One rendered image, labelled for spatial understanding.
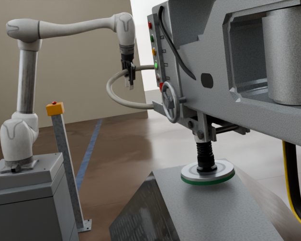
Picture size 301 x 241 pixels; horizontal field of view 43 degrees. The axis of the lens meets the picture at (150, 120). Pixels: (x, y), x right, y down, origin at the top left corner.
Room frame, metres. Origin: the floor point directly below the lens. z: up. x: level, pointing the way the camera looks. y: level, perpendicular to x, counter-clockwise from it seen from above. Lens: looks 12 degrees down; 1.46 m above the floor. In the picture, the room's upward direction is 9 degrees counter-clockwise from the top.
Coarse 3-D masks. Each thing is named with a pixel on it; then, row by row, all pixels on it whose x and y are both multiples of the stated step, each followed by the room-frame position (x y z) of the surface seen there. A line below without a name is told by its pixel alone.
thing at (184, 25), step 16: (176, 0) 1.35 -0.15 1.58; (192, 0) 1.36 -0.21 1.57; (208, 0) 1.37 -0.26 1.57; (176, 16) 1.34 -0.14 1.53; (192, 16) 1.36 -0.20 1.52; (208, 16) 1.37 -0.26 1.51; (160, 32) 1.45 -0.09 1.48; (176, 32) 1.34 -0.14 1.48; (192, 32) 1.36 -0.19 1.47; (176, 48) 1.34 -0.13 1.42; (176, 64) 1.34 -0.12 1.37; (176, 80) 1.35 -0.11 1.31; (192, 112) 1.35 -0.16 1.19
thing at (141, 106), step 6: (138, 66) 2.29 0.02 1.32; (144, 66) 2.30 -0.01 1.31; (150, 66) 2.30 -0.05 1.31; (120, 72) 2.23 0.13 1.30; (126, 72) 2.25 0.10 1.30; (114, 78) 2.17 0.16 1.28; (108, 84) 2.10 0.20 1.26; (108, 90) 2.03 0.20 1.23; (114, 96) 1.97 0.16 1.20; (120, 102) 1.93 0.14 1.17; (126, 102) 1.91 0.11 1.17; (132, 102) 1.90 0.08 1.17; (138, 108) 1.88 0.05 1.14; (144, 108) 1.87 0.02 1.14; (150, 108) 1.87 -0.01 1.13
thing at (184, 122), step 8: (160, 104) 1.76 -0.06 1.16; (160, 112) 1.77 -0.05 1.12; (184, 120) 1.47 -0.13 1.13; (192, 120) 1.38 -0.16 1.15; (224, 120) 1.37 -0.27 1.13; (192, 128) 1.39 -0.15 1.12; (208, 128) 1.25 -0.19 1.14; (216, 128) 1.26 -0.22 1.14; (224, 128) 1.26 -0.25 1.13; (232, 128) 1.26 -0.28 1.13; (240, 128) 1.26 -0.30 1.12; (200, 136) 1.23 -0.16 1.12
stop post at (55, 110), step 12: (48, 108) 2.94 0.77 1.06; (60, 108) 2.95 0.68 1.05; (60, 120) 2.96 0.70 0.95; (60, 132) 2.96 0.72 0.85; (60, 144) 2.96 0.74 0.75; (72, 168) 3.00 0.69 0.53; (72, 180) 2.96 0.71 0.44; (72, 192) 2.96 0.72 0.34; (72, 204) 2.96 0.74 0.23; (84, 228) 2.95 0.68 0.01
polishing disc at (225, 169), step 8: (216, 160) 1.54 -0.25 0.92; (184, 168) 1.50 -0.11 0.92; (192, 168) 1.49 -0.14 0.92; (224, 168) 1.43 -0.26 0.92; (232, 168) 1.42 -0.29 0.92; (184, 176) 1.42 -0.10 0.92; (192, 176) 1.40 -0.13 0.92; (200, 176) 1.38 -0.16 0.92; (208, 176) 1.37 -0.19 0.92; (216, 176) 1.36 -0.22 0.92; (224, 176) 1.37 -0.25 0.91
